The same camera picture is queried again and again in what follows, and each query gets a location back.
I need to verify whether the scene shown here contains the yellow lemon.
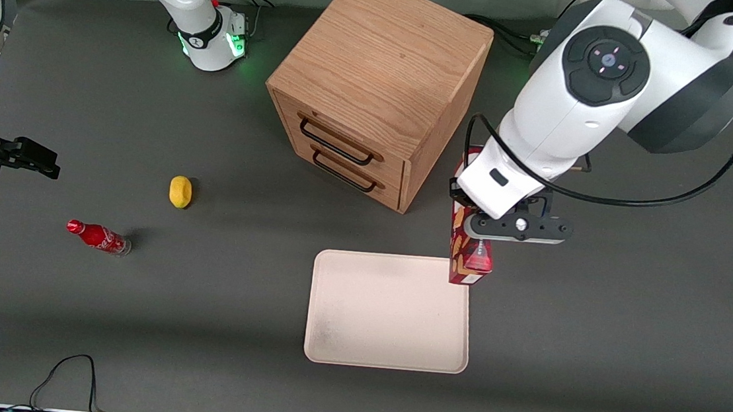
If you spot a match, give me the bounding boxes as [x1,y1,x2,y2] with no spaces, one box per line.
[168,175,194,210]

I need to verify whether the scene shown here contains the black looped table cable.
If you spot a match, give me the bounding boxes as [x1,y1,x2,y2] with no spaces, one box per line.
[10,348,128,412]

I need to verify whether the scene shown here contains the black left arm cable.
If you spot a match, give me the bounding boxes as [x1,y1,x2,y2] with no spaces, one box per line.
[461,0,733,218]

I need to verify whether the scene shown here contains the wooden two-drawer cabinet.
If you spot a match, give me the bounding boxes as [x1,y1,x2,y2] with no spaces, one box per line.
[256,0,497,221]

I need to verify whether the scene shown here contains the wooden drawer front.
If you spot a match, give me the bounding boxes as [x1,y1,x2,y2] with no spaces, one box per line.
[280,129,407,212]
[267,91,411,188]

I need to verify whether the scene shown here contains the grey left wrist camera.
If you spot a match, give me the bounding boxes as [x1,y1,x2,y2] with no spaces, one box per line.
[463,210,574,250]

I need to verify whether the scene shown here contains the black left base cables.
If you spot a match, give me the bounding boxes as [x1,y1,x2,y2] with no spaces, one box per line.
[463,13,553,58]

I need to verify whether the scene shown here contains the red cookie box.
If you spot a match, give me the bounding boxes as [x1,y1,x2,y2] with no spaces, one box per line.
[444,144,504,288]

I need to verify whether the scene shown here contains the red cola bottle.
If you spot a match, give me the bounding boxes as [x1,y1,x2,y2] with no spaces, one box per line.
[64,218,134,258]

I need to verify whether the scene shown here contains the black metal drawer handle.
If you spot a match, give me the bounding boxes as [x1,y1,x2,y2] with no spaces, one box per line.
[295,115,379,167]
[309,148,380,194]

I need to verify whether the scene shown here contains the white rectangular plastic tray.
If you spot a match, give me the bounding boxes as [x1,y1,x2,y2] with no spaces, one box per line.
[303,247,477,376]

